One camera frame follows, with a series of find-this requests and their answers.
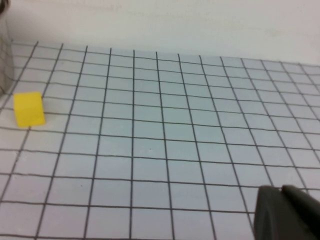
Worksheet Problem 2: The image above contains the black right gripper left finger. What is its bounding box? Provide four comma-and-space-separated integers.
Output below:
253, 185, 313, 240

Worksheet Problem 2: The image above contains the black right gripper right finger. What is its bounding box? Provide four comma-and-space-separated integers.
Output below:
281, 184, 320, 240

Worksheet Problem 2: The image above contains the stainless steel cooking pot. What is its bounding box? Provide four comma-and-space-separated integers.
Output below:
0, 0, 15, 97

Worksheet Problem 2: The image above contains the yellow foam cube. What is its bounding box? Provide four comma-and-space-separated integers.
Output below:
13, 91, 47, 128

